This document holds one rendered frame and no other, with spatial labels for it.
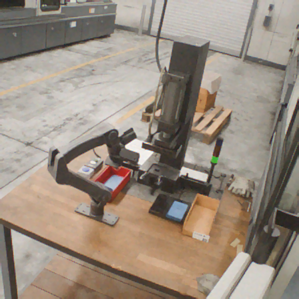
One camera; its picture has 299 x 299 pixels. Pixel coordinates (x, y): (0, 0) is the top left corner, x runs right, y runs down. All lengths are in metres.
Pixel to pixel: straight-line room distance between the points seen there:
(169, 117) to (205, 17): 9.42
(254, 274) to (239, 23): 10.26
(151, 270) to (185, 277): 0.13
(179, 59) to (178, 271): 0.95
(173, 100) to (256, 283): 1.11
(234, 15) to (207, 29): 0.94
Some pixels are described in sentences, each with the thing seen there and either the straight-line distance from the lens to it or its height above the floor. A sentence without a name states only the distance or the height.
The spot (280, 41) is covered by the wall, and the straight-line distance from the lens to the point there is 10.75.
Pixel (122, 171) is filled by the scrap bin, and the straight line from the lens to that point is 1.86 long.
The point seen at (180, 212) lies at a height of 0.92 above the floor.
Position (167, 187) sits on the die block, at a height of 0.93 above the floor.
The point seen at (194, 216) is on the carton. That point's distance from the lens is 1.69.
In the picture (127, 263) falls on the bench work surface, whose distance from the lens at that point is 1.40.
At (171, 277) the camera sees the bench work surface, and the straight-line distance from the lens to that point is 1.39.
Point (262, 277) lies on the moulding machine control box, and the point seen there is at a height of 1.46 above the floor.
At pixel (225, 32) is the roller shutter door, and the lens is 10.87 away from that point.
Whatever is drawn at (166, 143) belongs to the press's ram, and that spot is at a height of 1.17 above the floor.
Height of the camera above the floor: 1.93
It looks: 29 degrees down
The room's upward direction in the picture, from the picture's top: 10 degrees clockwise
